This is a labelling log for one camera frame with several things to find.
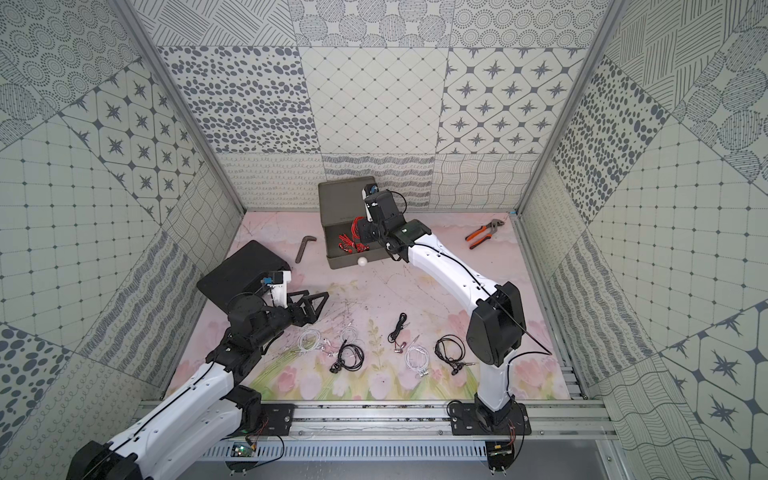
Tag white earphones left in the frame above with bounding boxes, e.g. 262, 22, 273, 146
297, 329, 334, 356

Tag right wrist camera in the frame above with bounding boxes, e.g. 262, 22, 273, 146
363, 183, 379, 204

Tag dark grey hex wrench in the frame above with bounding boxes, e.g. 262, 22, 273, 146
295, 235, 317, 264

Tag white earphones middle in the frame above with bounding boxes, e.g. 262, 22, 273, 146
339, 322, 359, 344

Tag grey top drawer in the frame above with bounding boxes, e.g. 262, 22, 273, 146
323, 220, 389, 269

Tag black plastic tool case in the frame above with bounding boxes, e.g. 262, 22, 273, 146
196, 240, 291, 313

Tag yellow white drawer cabinet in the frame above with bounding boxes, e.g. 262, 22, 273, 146
318, 176, 376, 227

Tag red earphones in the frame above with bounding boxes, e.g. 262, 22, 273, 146
338, 234, 369, 254
350, 216, 367, 241

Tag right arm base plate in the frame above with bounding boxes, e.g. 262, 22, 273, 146
446, 397, 532, 436

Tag black earphones right coil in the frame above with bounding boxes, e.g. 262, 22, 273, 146
434, 334, 473, 376

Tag black earphones left coil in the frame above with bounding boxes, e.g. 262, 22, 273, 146
329, 340, 365, 374

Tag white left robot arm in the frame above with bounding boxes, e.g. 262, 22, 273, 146
67, 290, 329, 479

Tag orange handled pliers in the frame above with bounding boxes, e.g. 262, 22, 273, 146
465, 219, 505, 250

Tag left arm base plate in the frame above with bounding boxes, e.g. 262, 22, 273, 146
238, 403, 296, 437

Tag white earphones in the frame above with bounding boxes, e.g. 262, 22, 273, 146
339, 322, 359, 344
297, 329, 334, 356
405, 337, 430, 378

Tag aluminium rail frame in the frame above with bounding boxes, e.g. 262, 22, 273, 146
134, 359, 619, 463

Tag white earphones right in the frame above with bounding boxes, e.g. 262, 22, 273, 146
405, 337, 430, 378

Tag black earphones coil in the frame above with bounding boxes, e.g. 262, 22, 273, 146
434, 334, 473, 376
329, 340, 365, 374

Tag black earphones small bundle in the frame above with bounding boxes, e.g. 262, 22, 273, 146
387, 312, 407, 344

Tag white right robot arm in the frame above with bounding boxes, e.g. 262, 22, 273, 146
357, 184, 527, 413

